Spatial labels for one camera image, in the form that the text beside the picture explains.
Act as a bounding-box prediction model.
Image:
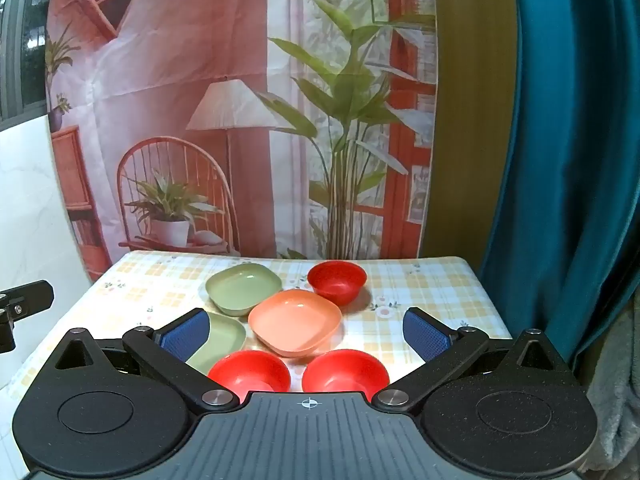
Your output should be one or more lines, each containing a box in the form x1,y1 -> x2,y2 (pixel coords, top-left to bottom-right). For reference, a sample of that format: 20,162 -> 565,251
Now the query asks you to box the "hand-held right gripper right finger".
372,306 -> 558,416

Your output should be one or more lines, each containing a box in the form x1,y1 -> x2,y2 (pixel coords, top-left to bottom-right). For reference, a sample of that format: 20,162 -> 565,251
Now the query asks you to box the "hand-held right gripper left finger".
52,308 -> 241,413

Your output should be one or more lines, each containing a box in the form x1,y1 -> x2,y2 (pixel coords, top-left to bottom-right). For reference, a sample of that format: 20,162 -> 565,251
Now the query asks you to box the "green plate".
186,311 -> 247,376
205,262 -> 283,317

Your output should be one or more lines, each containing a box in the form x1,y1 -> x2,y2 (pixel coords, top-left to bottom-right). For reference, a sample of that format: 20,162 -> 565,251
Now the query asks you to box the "orange plate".
248,289 -> 344,358

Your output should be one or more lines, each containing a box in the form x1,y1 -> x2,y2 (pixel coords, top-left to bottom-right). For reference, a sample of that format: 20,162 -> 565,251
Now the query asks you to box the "yellow plaid floral tablecloth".
7,250 -> 516,406

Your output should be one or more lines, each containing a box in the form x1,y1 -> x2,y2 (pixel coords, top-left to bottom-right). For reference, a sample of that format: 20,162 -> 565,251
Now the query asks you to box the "red bowl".
307,260 -> 368,306
207,350 -> 292,405
301,350 -> 391,403

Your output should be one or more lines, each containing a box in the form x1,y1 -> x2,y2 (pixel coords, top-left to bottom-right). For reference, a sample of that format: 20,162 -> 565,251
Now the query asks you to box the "grey fleece blanket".
582,305 -> 640,480

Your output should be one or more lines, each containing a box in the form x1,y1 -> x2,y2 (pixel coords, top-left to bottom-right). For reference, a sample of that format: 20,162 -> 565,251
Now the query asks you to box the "teal curtain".
477,0 -> 640,391

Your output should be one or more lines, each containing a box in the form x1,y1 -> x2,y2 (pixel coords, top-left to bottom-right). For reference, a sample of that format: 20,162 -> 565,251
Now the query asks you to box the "dark window frame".
0,0 -> 56,121

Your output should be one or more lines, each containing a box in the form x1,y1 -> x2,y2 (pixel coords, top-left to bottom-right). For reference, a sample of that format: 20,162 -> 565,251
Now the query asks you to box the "printed wall tapestry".
45,0 -> 438,281

